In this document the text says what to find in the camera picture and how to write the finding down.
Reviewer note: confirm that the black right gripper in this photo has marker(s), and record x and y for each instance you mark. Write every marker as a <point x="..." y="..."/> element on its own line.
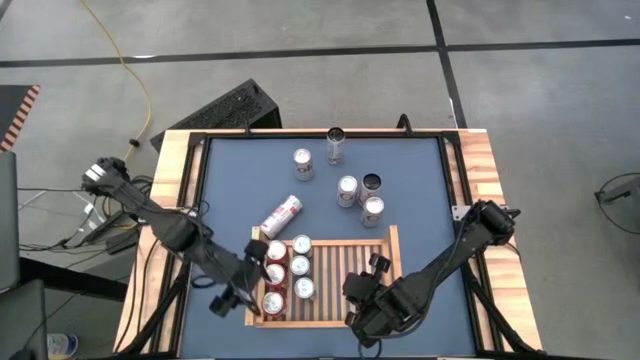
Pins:
<point x="385" y="312"/>

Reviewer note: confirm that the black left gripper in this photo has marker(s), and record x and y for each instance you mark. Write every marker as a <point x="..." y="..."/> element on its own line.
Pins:
<point x="242" y="282"/>

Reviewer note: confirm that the blue silver Red Bull can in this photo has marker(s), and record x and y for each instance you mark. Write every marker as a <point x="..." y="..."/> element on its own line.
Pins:
<point x="300" y="265"/>
<point x="302" y="244"/>
<point x="304" y="287"/>

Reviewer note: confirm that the red can sideways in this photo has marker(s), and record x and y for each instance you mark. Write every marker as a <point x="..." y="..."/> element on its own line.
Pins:
<point x="281" y="216"/>

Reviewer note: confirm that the silver Diet Coke can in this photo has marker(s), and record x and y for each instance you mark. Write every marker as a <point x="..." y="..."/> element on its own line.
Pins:
<point x="374" y="207"/>
<point x="302" y="160"/>
<point x="348" y="187"/>

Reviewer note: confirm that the white Celsius drink can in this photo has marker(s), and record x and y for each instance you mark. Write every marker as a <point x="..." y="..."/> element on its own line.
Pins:
<point x="336" y="140"/>
<point x="371" y="183"/>

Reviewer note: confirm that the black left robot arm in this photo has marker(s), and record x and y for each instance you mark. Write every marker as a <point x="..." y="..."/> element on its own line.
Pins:
<point x="170" y="230"/>

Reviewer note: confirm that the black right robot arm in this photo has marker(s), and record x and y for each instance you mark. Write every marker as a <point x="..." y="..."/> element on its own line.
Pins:
<point x="450" y="260"/>

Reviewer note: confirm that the wooden slatted shelf tray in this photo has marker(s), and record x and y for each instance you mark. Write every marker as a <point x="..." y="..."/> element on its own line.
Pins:
<point x="330" y="300"/>

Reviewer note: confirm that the blue table mat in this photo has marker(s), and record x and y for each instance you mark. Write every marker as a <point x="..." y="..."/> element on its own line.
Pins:
<point x="225" y="175"/>

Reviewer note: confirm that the black power strip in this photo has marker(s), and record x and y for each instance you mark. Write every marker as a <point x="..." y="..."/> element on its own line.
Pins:
<point x="102" y="227"/>

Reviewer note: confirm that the black base beam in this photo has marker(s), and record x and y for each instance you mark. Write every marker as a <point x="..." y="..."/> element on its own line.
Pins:
<point x="75" y="280"/>

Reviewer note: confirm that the black mesh computer case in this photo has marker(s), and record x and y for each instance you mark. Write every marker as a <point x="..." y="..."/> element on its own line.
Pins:
<point x="235" y="107"/>

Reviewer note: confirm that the white blue container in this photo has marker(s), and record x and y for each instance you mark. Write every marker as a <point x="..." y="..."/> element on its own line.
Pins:
<point x="62" y="345"/>

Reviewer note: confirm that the grey panel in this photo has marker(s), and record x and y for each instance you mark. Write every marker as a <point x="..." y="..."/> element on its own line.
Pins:
<point x="7" y="220"/>

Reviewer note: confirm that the grey stand base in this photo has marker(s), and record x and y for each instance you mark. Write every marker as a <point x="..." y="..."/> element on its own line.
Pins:
<point x="622" y="191"/>

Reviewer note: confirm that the black mat with striped edge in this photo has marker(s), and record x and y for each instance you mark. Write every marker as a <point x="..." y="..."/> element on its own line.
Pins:
<point x="12" y="107"/>

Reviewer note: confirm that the black metal table frame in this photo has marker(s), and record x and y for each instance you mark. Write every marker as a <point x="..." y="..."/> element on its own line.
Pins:
<point x="390" y="135"/>

